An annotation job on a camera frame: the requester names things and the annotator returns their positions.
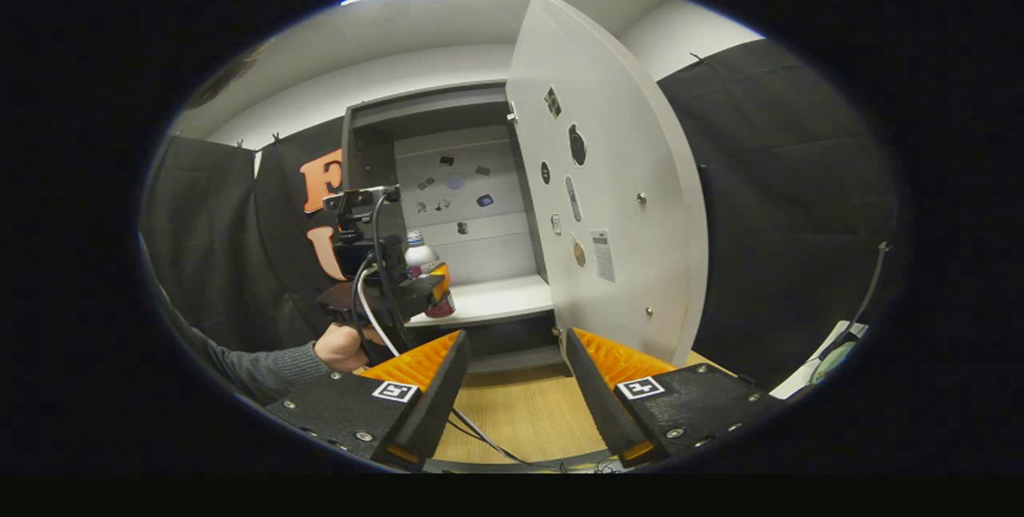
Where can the white cabinet shelf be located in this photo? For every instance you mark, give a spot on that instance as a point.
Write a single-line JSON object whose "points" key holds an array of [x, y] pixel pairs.
{"points": [[504, 301]]}

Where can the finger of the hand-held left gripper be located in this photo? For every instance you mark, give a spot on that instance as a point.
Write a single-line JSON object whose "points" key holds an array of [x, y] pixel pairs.
{"points": [[442, 281]]}

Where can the black backdrop cloth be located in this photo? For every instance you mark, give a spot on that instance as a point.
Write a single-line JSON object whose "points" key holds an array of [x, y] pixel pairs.
{"points": [[800, 221]]}

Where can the white cabinet door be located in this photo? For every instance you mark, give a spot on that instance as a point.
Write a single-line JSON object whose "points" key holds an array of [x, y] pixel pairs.
{"points": [[640, 277]]}

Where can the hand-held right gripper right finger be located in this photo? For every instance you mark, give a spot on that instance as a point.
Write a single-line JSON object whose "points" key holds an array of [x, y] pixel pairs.
{"points": [[596, 397]]}

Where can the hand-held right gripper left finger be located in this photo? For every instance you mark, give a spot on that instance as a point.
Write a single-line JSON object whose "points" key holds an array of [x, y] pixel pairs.
{"points": [[436, 397]]}

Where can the pink white bottle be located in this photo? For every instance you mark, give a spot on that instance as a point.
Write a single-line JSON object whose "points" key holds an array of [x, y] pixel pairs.
{"points": [[420, 257]]}

